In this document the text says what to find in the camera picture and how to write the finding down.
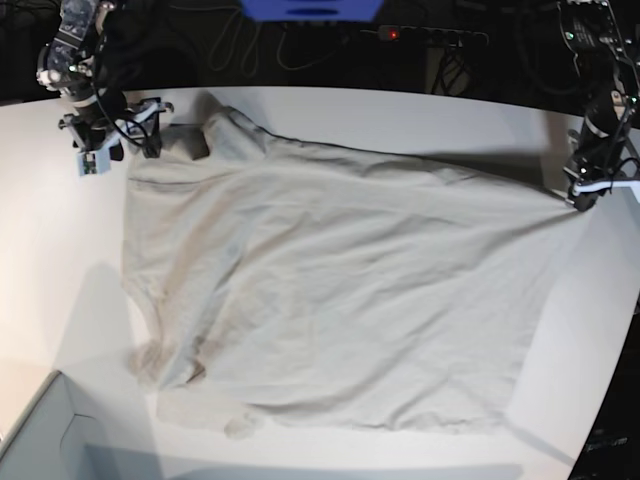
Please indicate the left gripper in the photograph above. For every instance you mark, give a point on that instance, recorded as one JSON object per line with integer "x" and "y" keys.
{"x": 597, "y": 166}

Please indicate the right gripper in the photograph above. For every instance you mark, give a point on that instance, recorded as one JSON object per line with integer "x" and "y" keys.
{"x": 101, "y": 128}

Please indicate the beige t-shirt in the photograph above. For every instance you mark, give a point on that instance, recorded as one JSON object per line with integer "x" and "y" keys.
{"x": 322, "y": 286}

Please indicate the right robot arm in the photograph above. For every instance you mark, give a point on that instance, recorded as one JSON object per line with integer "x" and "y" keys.
{"x": 79, "y": 63}

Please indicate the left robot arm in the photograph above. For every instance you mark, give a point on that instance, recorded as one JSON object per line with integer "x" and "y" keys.
{"x": 608, "y": 56}

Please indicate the blue box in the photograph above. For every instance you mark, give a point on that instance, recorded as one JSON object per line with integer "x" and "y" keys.
{"x": 311, "y": 10}

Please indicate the black power strip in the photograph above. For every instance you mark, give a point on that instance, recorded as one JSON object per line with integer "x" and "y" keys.
{"x": 432, "y": 37}

